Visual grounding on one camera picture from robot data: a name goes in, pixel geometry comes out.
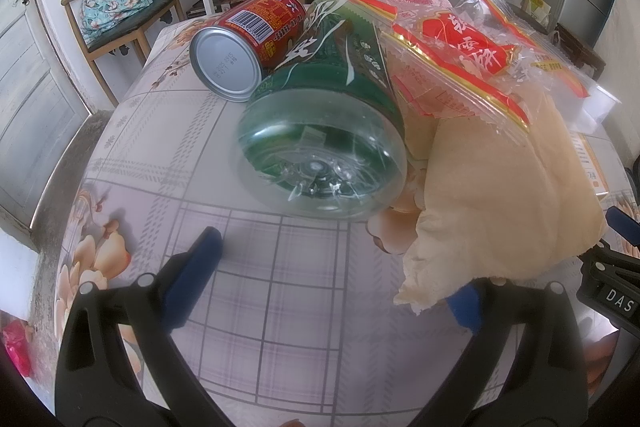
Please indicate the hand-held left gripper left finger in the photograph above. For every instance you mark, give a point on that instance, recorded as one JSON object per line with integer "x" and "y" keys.
{"x": 200, "y": 262}

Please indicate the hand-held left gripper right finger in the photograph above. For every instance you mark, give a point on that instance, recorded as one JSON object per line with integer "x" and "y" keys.
{"x": 465, "y": 303}

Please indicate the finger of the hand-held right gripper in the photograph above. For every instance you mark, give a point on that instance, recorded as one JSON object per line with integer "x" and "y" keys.
{"x": 621, "y": 221}

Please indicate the green plastic bottle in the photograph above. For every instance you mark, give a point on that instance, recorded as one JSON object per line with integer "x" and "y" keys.
{"x": 320, "y": 72}

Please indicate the red clear snack wrapper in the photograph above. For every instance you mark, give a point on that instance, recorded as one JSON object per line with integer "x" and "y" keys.
{"x": 465, "y": 47}

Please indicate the red drink can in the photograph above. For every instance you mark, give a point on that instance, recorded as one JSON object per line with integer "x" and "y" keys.
{"x": 260, "y": 22}

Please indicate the orange white cardboard box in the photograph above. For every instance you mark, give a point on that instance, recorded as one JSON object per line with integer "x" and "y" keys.
{"x": 592, "y": 167}

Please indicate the translucent white plastic container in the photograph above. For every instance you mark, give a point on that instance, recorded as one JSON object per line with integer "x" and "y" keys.
{"x": 595, "y": 102}

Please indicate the dark wooden stool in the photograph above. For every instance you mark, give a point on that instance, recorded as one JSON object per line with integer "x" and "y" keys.
{"x": 575, "y": 47}

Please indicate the red plastic bag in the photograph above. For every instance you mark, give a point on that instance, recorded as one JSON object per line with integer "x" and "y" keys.
{"x": 17, "y": 342}

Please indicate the yellow white carton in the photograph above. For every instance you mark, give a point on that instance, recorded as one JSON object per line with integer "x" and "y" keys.
{"x": 537, "y": 7}

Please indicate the grey white door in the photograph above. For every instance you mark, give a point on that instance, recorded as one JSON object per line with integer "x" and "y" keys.
{"x": 30, "y": 107}

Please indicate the clear zip bag red stripe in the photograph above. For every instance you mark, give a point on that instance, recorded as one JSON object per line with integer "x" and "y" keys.
{"x": 505, "y": 12}

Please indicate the wooden chair with dark seat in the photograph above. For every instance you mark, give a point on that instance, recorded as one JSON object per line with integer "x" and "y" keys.
{"x": 145, "y": 19}

